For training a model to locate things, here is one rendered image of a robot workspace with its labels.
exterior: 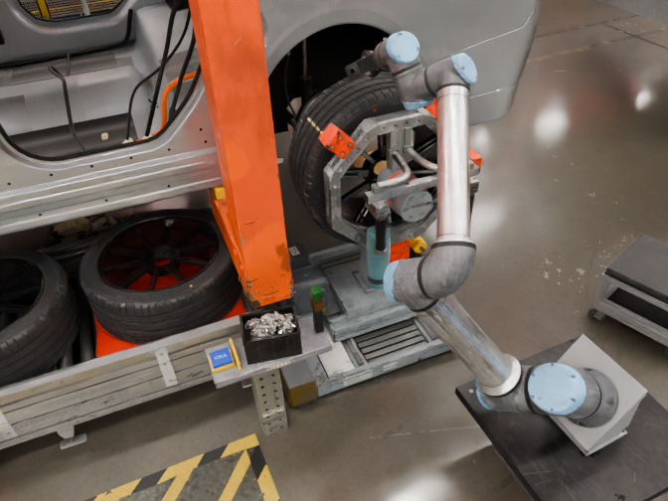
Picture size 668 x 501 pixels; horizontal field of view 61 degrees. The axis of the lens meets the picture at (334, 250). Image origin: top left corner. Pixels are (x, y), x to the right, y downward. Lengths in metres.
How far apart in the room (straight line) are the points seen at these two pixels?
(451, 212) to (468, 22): 1.25
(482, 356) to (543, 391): 0.21
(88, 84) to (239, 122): 1.47
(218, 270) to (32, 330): 0.71
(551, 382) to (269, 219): 1.01
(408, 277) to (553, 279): 1.71
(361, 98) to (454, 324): 0.86
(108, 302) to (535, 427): 1.63
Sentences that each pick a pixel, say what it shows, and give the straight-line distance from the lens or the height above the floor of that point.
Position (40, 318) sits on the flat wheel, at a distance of 2.43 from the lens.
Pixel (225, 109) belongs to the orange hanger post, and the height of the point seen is 1.31.
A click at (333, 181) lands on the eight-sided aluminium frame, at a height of 0.94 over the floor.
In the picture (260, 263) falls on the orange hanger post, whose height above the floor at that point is 0.72.
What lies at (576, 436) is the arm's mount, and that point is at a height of 0.34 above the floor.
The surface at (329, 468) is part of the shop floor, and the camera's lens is 2.33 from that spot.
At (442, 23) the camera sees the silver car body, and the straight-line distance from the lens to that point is 2.53.
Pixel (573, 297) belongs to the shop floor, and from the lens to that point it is 3.08.
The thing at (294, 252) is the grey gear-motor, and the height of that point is 0.43.
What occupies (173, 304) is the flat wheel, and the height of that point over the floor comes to 0.48.
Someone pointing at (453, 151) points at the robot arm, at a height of 1.26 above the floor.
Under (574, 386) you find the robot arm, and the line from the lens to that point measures 1.84.
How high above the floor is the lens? 2.02
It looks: 39 degrees down
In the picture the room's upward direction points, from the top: 3 degrees counter-clockwise
